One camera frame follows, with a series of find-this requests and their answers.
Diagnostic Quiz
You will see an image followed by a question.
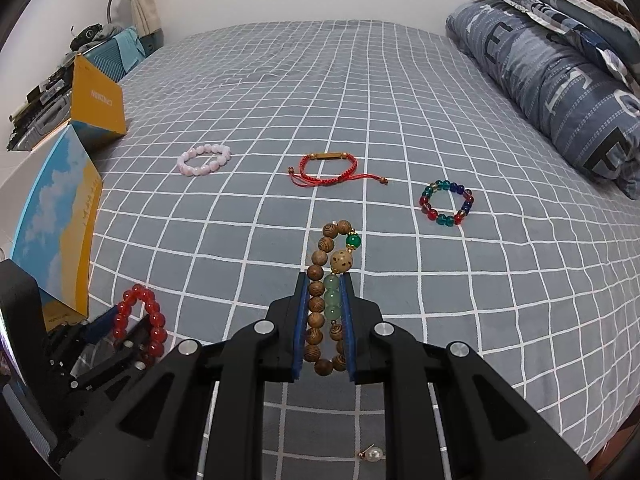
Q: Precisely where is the pink bead bracelet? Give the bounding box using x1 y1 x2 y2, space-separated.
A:
177 144 232 177

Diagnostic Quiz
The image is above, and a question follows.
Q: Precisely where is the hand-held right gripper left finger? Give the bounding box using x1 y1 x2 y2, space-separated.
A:
60 271 308 480

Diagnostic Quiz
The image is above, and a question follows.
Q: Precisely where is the silver radio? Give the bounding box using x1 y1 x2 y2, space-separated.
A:
7 94 74 153

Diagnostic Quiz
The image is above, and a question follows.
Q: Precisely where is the blue and yellow box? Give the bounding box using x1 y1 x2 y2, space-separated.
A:
11 125 104 333

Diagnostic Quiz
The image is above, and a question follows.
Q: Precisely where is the red cord bracelet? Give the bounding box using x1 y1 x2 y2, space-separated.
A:
287 151 390 186

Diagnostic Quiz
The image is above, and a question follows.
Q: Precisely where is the dark clutter pile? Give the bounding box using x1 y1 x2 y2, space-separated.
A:
69 22 120 52

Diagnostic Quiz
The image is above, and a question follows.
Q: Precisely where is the grey lettered pillow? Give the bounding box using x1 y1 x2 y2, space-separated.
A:
445 0 640 197

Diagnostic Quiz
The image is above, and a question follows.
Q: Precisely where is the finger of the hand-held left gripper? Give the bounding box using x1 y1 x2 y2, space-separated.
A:
47 310 123 361
65 342 156 397

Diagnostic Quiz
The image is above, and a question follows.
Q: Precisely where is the wooden and jade bead bracelet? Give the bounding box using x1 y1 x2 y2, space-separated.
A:
306 220 363 377

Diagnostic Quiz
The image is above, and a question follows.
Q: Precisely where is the orange cardboard box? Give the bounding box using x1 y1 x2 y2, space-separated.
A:
67 54 127 153

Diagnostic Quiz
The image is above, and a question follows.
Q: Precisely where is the multicolour glass bead bracelet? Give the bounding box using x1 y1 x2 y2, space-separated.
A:
420 178 474 228

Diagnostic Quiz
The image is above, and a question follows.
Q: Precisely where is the red bead bracelet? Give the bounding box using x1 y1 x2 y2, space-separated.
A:
114 284 169 367

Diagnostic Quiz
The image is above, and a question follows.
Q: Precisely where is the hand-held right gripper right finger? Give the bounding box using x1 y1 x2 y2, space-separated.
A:
340 273 591 480

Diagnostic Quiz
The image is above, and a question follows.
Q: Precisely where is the grey checked bed sheet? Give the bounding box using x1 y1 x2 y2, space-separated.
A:
47 20 640 480

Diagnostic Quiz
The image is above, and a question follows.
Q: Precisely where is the teal ribbed bag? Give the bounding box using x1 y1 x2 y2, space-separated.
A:
80 27 147 84

